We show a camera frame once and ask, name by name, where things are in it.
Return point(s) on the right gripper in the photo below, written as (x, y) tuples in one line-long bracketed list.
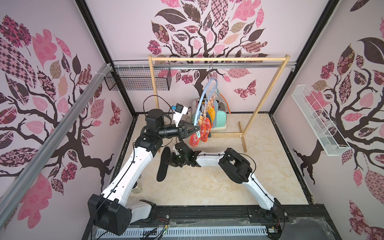
[(181, 154)]

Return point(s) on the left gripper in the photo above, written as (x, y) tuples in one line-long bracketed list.
[(182, 132)]

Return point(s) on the red patterned insole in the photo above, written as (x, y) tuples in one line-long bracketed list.
[(206, 130), (194, 140)]

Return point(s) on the black insole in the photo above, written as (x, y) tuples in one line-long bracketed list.
[(163, 167)]

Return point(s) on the light blue clip hanger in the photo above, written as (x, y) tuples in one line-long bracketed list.
[(208, 92)]

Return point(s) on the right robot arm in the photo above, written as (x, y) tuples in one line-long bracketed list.
[(235, 165)]

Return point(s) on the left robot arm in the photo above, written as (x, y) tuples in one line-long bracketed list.
[(108, 210)]

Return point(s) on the yellow insole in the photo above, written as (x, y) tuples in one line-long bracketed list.
[(212, 113)]

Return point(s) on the orange edged insole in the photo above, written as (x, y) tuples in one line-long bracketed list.
[(226, 103)]

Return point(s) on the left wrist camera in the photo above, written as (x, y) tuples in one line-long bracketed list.
[(179, 111)]

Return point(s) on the black wire basket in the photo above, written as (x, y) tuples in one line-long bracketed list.
[(138, 79)]

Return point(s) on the metal wall rod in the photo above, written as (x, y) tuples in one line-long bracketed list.
[(190, 66)]

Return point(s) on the white slotted cable duct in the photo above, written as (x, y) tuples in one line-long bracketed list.
[(185, 232)]

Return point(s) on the white wire shelf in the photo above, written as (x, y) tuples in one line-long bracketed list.
[(312, 105)]

